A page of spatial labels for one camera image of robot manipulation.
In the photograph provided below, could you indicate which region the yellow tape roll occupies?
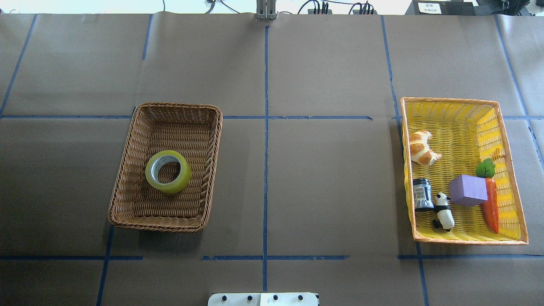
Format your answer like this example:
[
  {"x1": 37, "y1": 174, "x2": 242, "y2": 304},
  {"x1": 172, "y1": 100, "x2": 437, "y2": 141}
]
[{"x1": 144, "y1": 150, "x2": 192, "y2": 194}]

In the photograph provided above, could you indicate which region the brown wicker basket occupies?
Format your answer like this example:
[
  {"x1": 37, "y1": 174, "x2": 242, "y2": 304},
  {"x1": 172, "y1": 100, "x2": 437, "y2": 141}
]
[{"x1": 108, "y1": 102, "x2": 223, "y2": 233}]

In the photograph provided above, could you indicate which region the yellow plastic basket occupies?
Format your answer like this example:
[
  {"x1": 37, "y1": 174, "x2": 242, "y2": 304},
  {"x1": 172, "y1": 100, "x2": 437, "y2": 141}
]
[{"x1": 399, "y1": 97, "x2": 529, "y2": 245}]

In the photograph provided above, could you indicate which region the black power strip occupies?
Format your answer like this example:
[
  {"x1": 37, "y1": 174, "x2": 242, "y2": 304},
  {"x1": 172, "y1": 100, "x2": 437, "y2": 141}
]
[{"x1": 305, "y1": 0, "x2": 378, "y2": 15}]

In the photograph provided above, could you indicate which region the toy croissant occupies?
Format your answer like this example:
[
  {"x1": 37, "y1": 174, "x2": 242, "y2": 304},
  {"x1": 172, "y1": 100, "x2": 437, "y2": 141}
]
[{"x1": 409, "y1": 130, "x2": 442, "y2": 166}]

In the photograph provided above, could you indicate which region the small black jar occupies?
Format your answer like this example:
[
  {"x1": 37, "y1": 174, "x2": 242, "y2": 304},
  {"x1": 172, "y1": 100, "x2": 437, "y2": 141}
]
[{"x1": 412, "y1": 178, "x2": 434, "y2": 212}]

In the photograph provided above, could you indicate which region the toy panda figure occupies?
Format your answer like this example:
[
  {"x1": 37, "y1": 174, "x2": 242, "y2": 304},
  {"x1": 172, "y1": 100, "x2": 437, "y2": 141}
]
[{"x1": 433, "y1": 192, "x2": 455, "y2": 232}]

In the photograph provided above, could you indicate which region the purple cube block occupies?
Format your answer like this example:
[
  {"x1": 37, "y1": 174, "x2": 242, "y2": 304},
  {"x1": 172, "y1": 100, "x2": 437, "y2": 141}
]
[{"x1": 449, "y1": 175, "x2": 488, "y2": 207}]

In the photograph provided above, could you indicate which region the black box with label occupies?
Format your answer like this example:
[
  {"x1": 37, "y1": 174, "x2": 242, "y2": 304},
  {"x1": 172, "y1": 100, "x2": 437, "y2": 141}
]
[{"x1": 405, "y1": 0, "x2": 476, "y2": 16}]

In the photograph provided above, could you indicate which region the toy carrot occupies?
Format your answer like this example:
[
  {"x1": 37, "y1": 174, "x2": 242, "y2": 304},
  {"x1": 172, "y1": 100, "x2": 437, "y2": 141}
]
[{"x1": 476, "y1": 158, "x2": 499, "y2": 234}]

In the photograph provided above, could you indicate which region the aluminium frame post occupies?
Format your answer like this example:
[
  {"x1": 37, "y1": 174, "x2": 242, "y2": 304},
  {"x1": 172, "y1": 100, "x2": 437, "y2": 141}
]
[{"x1": 256, "y1": 0, "x2": 278, "y2": 20}]

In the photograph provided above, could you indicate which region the white post base plate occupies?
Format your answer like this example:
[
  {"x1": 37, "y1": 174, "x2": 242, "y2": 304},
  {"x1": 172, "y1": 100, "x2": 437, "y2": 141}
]
[{"x1": 207, "y1": 292, "x2": 320, "y2": 306}]

